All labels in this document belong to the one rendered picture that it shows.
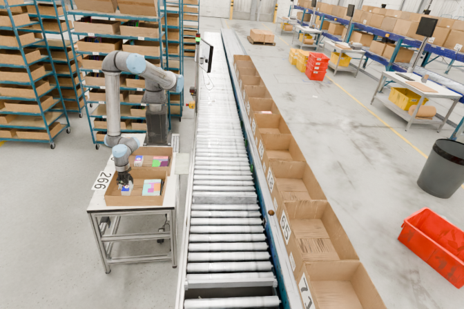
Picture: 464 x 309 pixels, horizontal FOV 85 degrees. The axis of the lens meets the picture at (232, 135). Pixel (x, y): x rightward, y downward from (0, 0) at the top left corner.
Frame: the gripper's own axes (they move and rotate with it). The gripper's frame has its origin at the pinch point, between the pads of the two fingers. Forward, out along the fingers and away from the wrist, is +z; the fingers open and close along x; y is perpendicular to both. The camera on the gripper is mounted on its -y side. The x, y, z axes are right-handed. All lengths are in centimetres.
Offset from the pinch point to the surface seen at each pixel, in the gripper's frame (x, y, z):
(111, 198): -5.5, 14.5, -3.9
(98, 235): -18.5, 18.0, 30.3
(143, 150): 2.2, -45.0, -2.8
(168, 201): 30.8, 8.6, 3.8
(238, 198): 82, 9, 0
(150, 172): 14.5, -13.9, -3.3
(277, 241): 100, 52, -10
